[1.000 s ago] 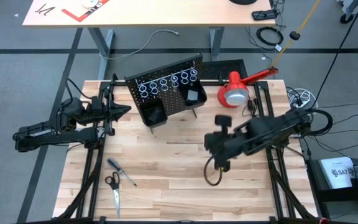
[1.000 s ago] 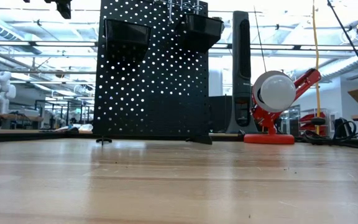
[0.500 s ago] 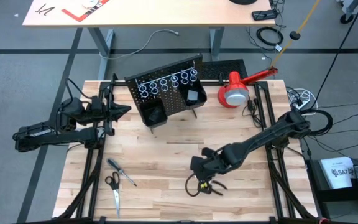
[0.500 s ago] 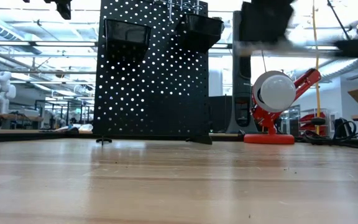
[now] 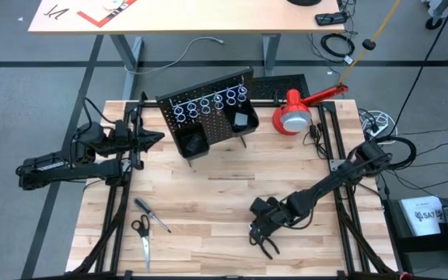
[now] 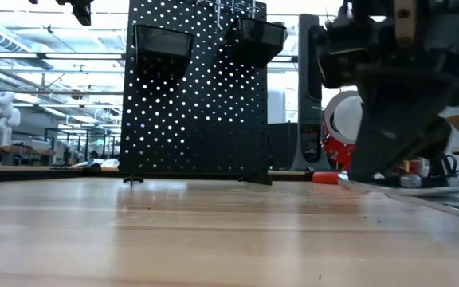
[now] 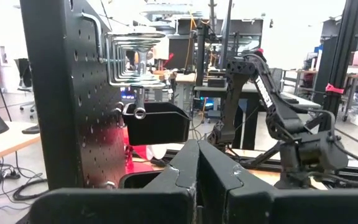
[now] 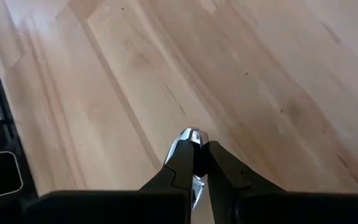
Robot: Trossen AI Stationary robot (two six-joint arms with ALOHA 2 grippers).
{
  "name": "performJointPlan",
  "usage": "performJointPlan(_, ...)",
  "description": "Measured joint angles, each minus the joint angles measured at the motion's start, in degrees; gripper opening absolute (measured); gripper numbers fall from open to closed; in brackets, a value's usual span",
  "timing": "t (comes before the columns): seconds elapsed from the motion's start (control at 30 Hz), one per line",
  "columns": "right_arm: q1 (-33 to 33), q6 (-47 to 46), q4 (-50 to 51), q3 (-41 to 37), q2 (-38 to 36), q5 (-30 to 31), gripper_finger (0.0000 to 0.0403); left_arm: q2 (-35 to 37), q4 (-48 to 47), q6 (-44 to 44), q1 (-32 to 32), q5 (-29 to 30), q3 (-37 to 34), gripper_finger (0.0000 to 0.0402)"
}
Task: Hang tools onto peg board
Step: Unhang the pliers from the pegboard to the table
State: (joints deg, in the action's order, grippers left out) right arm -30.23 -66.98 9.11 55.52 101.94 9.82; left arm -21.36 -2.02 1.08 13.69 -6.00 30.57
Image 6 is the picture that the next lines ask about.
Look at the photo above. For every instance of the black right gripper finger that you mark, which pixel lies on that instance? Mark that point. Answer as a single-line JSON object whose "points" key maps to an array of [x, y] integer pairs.
{"points": [[440, 155], [389, 127]]}

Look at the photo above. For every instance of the black plastic pegboard bin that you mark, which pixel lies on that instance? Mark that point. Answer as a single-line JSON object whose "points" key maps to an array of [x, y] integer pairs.
{"points": [[162, 52], [255, 42]]}

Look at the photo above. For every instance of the black metal pegboard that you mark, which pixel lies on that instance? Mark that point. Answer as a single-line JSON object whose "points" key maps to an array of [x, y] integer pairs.
{"points": [[213, 139]]}

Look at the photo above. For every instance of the small red box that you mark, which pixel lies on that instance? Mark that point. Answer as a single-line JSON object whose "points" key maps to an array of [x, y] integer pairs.
{"points": [[410, 165]]}

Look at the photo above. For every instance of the red desk lamp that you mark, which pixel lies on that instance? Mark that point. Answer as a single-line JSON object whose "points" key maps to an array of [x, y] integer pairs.
{"points": [[343, 119]]}

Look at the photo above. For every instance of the dark grey upright column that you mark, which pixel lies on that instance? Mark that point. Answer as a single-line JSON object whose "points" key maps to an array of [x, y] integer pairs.
{"points": [[309, 91]]}

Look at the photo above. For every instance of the white robot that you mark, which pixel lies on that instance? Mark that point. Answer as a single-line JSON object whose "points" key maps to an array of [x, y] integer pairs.
{"points": [[2, 115]]}

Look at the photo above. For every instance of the wooden workbench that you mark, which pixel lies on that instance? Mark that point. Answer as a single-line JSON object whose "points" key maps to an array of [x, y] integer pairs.
{"points": [[26, 150]]}

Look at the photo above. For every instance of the light wooden desk grey legs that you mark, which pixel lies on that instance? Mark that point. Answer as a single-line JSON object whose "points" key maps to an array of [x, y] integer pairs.
{"points": [[22, 167]]}

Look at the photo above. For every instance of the black aluminium rig frame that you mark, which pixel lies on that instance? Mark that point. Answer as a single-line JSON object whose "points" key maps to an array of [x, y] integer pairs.
{"points": [[54, 176]]}

